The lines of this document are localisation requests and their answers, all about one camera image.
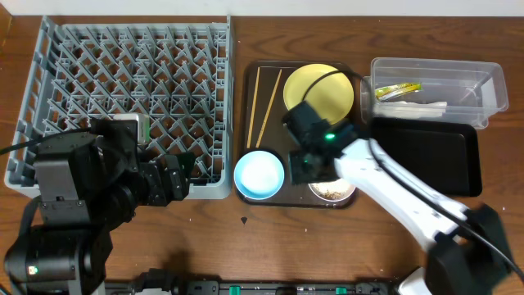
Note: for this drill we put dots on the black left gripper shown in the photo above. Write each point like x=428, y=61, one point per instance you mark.
x=164, y=180

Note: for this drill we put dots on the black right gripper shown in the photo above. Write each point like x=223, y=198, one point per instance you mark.
x=295, y=179

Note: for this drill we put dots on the white bowl with food scraps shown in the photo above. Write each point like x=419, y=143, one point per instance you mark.
x=335, y=191

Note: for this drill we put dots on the wooden chopstick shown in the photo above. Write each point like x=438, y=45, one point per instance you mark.
x=253, y=107
x=268, y=110

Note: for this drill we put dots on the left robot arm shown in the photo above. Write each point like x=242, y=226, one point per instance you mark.
x=91, y=181

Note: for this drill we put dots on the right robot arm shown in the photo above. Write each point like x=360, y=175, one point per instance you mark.
x=467, y=250

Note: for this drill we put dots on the grey plastic dishwasher rack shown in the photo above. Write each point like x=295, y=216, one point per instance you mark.
x=180, y=75

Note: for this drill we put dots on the black waste tray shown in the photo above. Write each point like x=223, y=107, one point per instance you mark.
x=443, y=155

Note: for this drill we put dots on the clear plastic waste bin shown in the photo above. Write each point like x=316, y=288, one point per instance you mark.
x=473, y=90

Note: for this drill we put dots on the light blue bowl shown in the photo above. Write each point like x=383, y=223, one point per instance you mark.
x=259, y=175

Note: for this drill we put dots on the yellow round plate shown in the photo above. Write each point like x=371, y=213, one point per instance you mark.
x=332, y=97

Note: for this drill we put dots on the dark brown serving tray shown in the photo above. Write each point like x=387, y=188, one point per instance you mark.
x=276, y=139

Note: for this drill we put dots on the green yellow wrapper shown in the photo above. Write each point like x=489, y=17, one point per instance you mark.
x=393, y=91

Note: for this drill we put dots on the white paper napkin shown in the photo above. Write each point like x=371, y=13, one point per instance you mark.
x=410, y=110

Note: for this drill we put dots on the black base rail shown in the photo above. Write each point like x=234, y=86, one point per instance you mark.
x=159, y=281

